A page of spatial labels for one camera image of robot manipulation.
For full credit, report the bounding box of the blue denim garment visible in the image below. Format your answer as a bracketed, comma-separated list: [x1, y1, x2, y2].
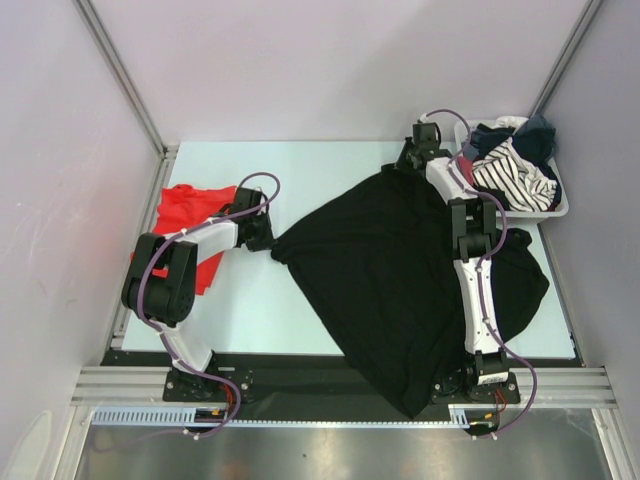
[463, 115, 556, 165]

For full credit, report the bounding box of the pink garment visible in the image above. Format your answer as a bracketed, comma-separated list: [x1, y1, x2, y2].
[457, 156, 474, 186]

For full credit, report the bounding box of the white laundry basket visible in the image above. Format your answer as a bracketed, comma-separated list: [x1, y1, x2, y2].
[454, 115, 569, 222]

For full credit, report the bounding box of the grey slotted cable duct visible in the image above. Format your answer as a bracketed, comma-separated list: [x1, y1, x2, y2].
[91, 406, 497, 430]

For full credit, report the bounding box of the purple cable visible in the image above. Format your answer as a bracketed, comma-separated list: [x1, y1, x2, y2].
[137, 172, 282, 441]
[419, 108, 540, 441]

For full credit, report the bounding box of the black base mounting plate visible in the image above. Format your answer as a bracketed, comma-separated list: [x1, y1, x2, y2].
[99, 349, 586, 424]

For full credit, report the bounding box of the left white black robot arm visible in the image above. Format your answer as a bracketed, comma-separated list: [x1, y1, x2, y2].
[121, 185, 274, 402]

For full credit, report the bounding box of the white garment in basket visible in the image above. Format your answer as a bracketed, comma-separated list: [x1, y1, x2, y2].
[494, 115, 529, 132]

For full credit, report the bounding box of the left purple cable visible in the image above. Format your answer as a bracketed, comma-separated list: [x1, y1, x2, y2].
[137, 172, 282, 441]

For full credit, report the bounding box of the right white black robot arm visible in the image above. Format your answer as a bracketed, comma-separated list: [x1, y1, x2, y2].
[396, 120, 520, 408]

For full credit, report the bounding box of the red tank top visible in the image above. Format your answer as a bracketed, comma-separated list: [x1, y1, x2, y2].
[151, 184, 237, 296]

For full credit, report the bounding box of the black tank top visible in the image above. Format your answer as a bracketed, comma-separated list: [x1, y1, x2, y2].
[269, 163, 551, 421]

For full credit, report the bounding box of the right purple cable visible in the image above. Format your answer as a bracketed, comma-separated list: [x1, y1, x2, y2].
[419, 108, 540, 441]

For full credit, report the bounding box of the striped white black garment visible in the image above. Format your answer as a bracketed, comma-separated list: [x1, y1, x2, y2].
[473, 140, 561, 213]

